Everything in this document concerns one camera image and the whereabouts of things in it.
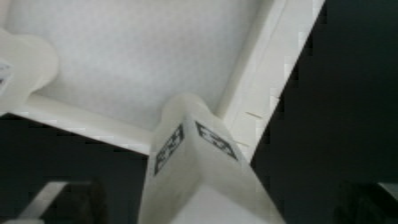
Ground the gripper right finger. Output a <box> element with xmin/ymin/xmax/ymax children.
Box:
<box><xmin>334</xmin><ymin>182</ymin><xmax>398</xmax><ymax>224</ymax></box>

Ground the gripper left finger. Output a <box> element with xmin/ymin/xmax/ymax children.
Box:
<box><xmin>18</xmin><ymin>181</ymin><xmax>107</xmax><ymax>224</ymax></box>

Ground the white leg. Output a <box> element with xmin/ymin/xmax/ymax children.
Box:
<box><xmin>0</xmin><ymin>28</ymin><xmax>60</xmax><ymax>116</ymax></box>
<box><xmin>139</xmin><ymin>94</ymin><xmax>286</xmax><ymax>224</ymax></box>

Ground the white desk top tray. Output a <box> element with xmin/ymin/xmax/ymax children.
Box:
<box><xmin>0</xmin><ymin>0</ymin><xmax>327</xmax><ymax>154</ymax></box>

